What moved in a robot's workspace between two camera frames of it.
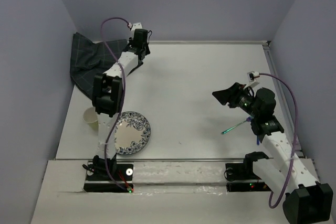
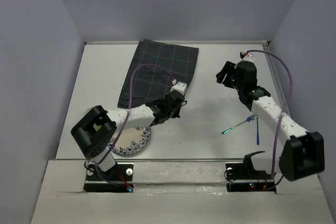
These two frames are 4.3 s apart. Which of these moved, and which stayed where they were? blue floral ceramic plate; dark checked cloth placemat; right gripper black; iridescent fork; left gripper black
Moved: dark checked cloth placemat; right gripper black; left gripper black
Stayed: blue floral ceramic plate; iridescent fork
